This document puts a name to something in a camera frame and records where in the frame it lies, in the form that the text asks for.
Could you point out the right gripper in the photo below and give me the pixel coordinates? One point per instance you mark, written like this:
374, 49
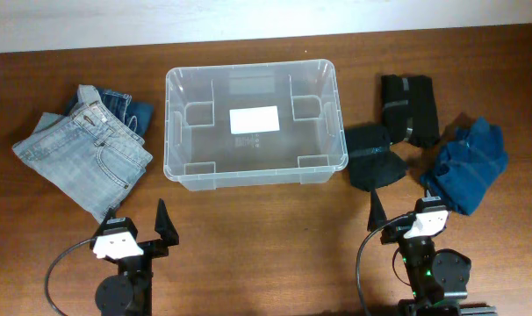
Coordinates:
395, 233

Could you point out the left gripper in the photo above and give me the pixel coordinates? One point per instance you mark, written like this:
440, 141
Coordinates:
148, 249

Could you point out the light blue jeans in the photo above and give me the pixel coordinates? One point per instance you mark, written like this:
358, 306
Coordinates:
89, 154

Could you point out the dark blue jeans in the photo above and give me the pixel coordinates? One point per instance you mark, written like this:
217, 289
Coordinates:
136, 112

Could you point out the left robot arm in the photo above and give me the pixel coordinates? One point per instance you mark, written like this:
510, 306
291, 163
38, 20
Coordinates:
129, 291

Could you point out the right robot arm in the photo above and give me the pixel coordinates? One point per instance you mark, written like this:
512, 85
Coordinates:
438, 278

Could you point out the black folded garment, lower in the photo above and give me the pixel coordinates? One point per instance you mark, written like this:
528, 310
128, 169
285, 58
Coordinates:
372, 164

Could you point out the black folded garment, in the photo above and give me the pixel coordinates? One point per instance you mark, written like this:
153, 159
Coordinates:
372, 164
409, 110

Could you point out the blue folded shirt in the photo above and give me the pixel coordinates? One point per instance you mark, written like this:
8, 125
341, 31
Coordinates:
467, 166

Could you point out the black folded garment, upper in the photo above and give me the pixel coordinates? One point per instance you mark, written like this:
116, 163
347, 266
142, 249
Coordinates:
409, 110

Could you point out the clear plastic storage bin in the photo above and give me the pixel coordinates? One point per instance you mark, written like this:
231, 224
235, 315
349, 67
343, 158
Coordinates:
200, 152

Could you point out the white label in bin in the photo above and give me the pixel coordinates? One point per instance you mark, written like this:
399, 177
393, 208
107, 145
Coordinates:
254, 120

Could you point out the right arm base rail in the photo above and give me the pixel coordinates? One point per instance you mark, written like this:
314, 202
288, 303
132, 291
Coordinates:
468, 310

